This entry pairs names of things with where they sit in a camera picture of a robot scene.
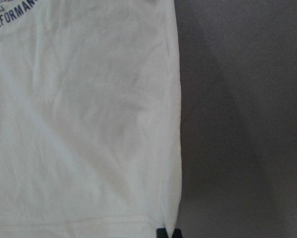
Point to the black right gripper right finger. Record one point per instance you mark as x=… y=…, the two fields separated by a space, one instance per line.
x=177 y=233

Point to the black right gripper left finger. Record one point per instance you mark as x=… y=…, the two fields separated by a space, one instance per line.
x=161 y=233

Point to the beige long-sleeve printed shirt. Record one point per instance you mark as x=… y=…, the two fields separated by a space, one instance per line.
x=90 y=106

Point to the brown table mat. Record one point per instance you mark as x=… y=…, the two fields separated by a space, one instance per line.
x=238 y=66

